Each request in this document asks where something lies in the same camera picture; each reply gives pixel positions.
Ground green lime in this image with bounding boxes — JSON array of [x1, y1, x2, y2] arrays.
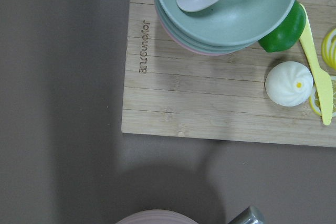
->
[[258, 0, 307, 52]]

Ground pink ribbed bowl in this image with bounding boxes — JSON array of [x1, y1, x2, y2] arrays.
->
[[117, 209, 197, 224]]

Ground white steamed bun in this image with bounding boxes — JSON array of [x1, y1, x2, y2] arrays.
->
[[265, 61, 313, 107]]

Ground yellow plastic knife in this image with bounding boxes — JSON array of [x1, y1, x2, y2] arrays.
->
[[299, 3, 333, 125]]

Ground stacked green bowls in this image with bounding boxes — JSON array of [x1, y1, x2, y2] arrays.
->
[[154, 0, 295, 55]]

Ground lemon half slice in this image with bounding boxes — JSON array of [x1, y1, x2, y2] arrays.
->
[[309, 76, 336, 117]]

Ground bamboo cutting board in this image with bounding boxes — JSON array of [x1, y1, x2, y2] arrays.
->
[[121, 0, 335, 147]]

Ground metal ice scoop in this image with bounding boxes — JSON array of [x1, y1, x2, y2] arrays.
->
[[229, 206, 266, 224]]

